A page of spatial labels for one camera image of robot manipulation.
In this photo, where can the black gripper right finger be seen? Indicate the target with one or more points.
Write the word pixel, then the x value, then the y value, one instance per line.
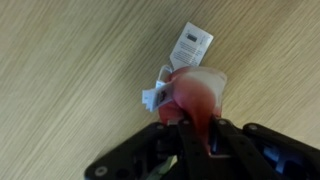
pixel 266 156

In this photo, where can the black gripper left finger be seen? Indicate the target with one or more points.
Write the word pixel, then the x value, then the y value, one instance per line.
pixel 140 150

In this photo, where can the red radish toy with tag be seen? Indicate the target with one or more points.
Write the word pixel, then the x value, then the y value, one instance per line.
pixel 196 96

